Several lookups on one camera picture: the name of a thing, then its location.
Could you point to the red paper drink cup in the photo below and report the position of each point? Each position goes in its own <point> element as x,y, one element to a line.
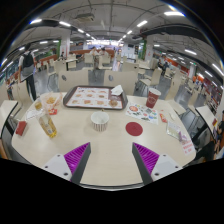
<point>153,98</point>

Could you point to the flat round red coaster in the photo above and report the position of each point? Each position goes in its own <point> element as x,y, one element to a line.
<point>134,129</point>

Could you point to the red paper packet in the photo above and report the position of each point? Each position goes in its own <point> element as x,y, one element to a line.
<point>21,128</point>

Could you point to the person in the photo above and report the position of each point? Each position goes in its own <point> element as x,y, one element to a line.
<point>164,67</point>
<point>220,133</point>
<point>27,66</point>

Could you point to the beige black-edged neighbour table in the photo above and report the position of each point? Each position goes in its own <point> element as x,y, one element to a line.
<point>205,115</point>
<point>6,110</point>

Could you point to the group of ceiling lights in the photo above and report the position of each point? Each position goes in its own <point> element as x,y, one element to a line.
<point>173,13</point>

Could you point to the brown food tray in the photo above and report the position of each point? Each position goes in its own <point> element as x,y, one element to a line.
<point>90,98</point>

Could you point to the beige chair with oval hole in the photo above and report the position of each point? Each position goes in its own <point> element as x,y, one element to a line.
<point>75,81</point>
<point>121,81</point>

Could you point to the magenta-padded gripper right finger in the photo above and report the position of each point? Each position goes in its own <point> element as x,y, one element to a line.
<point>146,158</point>

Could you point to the red sauce sachet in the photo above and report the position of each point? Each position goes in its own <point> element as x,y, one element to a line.
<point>53,111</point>
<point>163,117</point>

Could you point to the pink printed table notice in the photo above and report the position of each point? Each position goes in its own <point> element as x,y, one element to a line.
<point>188,146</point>

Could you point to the pale green wipes pack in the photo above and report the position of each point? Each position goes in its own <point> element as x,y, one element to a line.
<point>174,130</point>

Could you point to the white crumpled napkin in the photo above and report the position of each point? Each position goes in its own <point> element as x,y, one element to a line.
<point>117,90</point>

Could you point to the clear bottle with yellow drink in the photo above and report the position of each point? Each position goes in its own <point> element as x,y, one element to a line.
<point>47,126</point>

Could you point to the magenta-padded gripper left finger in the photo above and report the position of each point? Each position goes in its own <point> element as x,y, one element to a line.
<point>78,158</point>

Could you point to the ceiling air conditioner unit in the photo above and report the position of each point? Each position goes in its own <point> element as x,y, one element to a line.
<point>84,17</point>

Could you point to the clear bag of fried food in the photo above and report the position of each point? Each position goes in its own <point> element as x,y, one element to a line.
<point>51,100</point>

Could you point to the colourful printed leaflet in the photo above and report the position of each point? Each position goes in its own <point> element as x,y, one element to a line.
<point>141,112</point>

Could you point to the white red-dotted paper cup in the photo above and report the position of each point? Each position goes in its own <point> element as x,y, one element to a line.
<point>100,121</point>

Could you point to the group of beige chairs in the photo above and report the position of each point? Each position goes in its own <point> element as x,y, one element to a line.
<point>155,78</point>

